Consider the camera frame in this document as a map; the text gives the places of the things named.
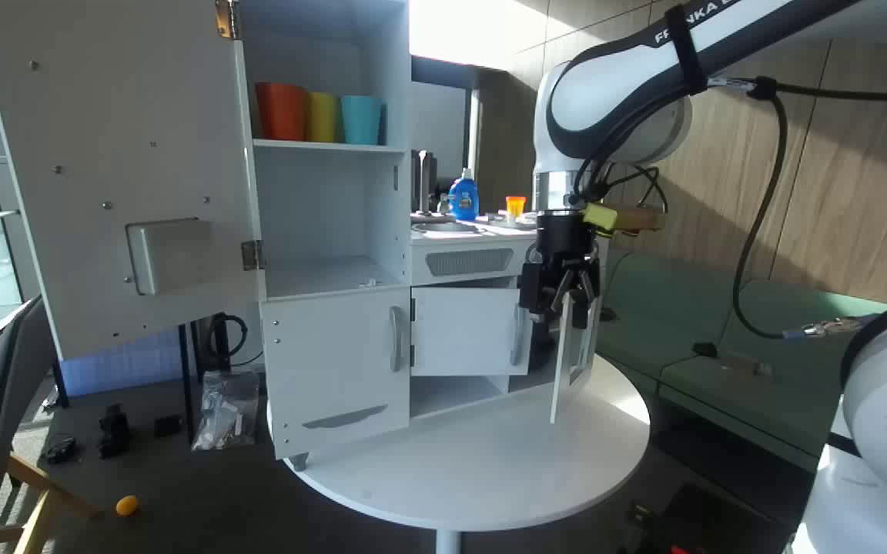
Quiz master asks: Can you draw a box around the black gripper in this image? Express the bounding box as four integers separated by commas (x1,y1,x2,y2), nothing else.
521,208,606,330

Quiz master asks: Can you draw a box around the white oven door with window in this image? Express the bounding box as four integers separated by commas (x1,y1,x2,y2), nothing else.
549,275,605,425

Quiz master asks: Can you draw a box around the small white cabinet door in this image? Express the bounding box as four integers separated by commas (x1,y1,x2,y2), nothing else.
411,287,531,381

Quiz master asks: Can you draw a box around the tall white cabinet door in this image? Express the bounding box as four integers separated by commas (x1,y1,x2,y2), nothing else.
0,0,267,364

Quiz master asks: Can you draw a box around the white toy kitchen cabinet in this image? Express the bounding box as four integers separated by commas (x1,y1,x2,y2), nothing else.
237,0,609,466

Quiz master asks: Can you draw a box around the blue bottle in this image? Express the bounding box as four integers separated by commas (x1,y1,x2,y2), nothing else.
446,166,483,229

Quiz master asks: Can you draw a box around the green bench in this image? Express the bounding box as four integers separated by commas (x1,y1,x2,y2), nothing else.
595,251,887,473

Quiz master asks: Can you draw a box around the metal toy faucet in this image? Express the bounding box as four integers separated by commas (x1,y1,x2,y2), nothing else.
411,147,443,220

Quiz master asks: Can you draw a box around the black floor device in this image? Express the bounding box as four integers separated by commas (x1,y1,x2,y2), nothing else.
629,480,739,554

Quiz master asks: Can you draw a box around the teal cup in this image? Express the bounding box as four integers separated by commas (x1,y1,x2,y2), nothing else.
338,93,387,147

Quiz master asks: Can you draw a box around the yellow cup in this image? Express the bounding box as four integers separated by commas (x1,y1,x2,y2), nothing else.
304,89,341,145

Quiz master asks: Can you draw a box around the clear plastic bag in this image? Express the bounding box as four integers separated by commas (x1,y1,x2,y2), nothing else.
191,369,264,455

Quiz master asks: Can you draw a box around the blue storage bin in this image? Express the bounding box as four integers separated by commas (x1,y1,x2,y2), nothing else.
55,322,189,399

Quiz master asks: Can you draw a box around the tall black part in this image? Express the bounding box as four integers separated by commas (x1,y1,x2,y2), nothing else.
95,402,137,463

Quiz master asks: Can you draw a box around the flat black part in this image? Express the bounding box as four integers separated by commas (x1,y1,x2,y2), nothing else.
42,437,84,468

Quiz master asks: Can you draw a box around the yellow wrist camera mount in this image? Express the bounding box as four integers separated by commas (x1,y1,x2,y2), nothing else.
580,200,622,238

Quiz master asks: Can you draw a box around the white fridge door with handle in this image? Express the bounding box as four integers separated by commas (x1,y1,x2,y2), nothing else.
259,289,413,463

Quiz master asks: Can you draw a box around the black coiled cable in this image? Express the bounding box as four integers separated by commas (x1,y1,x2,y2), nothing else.
207,310,252,364

